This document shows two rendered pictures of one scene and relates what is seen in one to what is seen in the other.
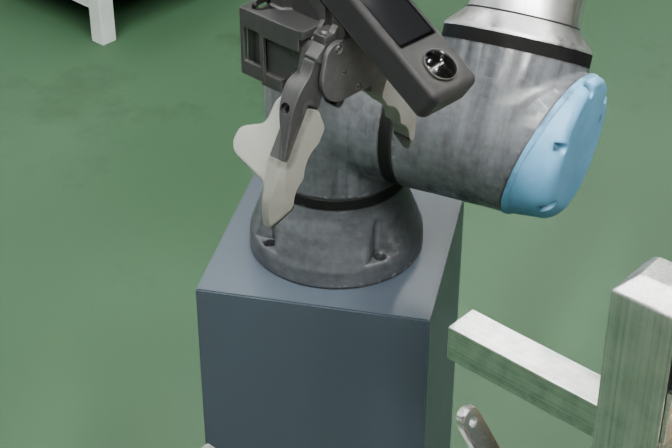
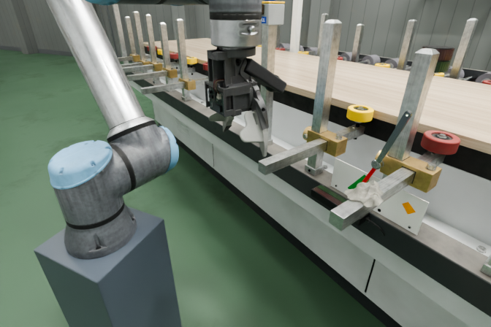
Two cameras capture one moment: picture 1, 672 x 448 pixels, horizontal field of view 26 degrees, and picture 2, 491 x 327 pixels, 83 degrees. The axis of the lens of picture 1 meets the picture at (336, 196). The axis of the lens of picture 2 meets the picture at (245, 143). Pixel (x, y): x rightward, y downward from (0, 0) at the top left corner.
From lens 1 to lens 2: 99 cm
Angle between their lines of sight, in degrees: 67
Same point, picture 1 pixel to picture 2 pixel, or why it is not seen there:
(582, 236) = (45, 232)
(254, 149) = (250, 135)
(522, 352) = (279, 157)
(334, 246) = (125, 225)
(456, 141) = (153, 159)
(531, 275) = not seen: hidden behind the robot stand
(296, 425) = (140, 291)
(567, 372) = (288, 152)
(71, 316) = not seen: outside the picture
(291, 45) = (247, 91)
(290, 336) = (131, 263)
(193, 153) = not seen: outside the picture
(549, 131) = (172, 140)
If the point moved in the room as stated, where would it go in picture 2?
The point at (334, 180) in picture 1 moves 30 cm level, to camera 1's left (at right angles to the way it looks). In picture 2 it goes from (116, 204) to (12, 310)
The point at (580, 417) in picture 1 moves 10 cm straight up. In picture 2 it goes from (298, 158) to (301, 125)
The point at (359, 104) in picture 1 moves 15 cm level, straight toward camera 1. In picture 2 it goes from (118, 170) to (169, 177)
